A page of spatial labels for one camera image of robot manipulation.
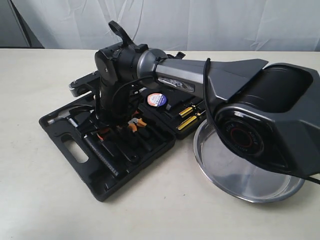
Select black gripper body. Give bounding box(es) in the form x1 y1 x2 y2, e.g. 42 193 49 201
95 79 135 125

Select adjustable wrench black handle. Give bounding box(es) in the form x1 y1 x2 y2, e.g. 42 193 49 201
101 136 140 164

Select black plastic tool case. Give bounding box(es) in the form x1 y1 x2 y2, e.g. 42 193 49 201
39 51 237 204

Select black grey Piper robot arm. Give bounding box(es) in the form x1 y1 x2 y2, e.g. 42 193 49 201
94 43 320 179

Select steel claw hammer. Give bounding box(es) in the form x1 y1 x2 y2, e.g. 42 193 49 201
47 104 122 178

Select electrical tape roll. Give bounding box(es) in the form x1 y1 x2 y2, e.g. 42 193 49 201
146 92 168 108

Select yellow black screwdriver upper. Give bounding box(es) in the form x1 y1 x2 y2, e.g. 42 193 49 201
179 104 198 118

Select white wrinkled backdrop curtain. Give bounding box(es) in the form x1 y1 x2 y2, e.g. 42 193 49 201
13 0 320 52

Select round stainless steel tray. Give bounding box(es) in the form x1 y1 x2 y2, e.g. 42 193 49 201
193 120 305 204

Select orange handled pliers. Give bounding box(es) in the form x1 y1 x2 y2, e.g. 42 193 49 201
124 116 153 152

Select wrist camera mount plate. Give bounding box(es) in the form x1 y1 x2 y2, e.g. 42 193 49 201
69 71 101 98

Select black flat ribbon cable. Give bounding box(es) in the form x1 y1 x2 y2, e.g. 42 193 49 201
107 20 141 51

